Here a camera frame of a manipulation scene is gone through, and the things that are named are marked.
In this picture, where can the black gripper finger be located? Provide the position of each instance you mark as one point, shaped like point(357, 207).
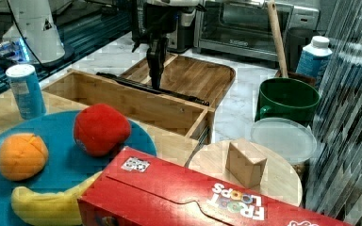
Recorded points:
point(155, 69)

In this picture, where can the round wooden board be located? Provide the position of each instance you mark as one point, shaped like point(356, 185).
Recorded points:
point(279, 179)

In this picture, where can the silver toaster oven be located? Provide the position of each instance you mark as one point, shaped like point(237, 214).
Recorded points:
point(242, 27)

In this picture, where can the green bucket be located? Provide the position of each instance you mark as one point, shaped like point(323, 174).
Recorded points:
point(288, 99)

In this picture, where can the small wooden block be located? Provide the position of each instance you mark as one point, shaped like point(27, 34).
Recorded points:
point(245, 162)

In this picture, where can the white blue bottle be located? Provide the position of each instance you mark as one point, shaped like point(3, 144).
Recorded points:
point(314, 59)

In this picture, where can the wooden stick handle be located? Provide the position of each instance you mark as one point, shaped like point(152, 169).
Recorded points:
point(277, 38)

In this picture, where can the blue round plate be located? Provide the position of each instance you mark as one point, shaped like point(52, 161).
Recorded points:
point(67, 165)

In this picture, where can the blue salt canister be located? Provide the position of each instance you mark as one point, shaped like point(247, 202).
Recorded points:
point(26, 90)

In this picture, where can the yellow plush banana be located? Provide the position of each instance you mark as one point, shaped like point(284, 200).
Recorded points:
point(50, 209)

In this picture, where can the black cylindrical container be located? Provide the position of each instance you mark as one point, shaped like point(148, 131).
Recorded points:
point(297, 38)

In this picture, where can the orange plush fruit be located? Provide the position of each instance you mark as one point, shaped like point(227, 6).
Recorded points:
point(22, 156)

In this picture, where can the wooden cutting board tray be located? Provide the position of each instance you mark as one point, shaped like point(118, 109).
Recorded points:
point(184, 81)

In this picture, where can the red plush apple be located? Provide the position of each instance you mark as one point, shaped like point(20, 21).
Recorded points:
point(99, 128)

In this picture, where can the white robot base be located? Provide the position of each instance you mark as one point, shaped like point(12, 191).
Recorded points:
point(33, 37)

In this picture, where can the red Froot Loops box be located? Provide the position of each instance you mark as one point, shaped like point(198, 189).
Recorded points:
point(138, 189)

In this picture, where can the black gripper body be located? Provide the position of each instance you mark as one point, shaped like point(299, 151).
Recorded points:
point(151, 24)

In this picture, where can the wooden drawer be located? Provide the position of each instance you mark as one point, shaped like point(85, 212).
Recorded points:
point(172, 114)

